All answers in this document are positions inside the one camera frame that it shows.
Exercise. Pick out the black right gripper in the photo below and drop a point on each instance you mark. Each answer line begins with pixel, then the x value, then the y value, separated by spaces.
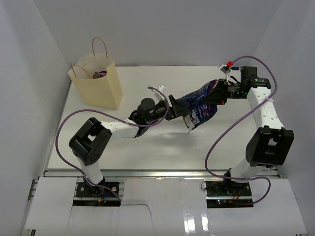
pixel 217 97

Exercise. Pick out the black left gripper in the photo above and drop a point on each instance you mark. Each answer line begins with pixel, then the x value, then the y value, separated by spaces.
pixel 176 110

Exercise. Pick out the large dark blue candy bag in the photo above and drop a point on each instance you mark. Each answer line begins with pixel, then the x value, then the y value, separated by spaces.
pixel 200 112

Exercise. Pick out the purple Fox's berries bag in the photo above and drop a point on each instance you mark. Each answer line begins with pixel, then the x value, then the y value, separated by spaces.
pixel 100 74

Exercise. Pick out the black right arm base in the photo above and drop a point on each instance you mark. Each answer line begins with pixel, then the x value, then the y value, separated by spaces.
pixel 227 194

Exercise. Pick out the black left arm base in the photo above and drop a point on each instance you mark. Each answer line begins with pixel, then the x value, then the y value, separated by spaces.
pixel 86 196

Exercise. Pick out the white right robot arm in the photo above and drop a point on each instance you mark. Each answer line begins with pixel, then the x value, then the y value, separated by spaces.
pixel 270 144

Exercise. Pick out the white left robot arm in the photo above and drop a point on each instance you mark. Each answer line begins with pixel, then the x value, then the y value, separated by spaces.
pixel 89 143

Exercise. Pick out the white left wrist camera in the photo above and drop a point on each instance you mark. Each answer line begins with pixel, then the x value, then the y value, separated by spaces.
pixel 158 92

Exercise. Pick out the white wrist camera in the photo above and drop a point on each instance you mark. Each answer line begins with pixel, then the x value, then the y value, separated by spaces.
pixel 158 92
pixel 226 69

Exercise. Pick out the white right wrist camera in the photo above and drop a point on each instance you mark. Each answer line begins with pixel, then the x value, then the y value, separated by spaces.
pixel 226 69

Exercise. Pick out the cream paper bag with handles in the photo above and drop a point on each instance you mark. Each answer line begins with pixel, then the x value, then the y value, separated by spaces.
pixel 105 92

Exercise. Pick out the aluminium front rail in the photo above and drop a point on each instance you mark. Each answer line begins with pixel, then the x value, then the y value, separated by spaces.
pixel 133 173

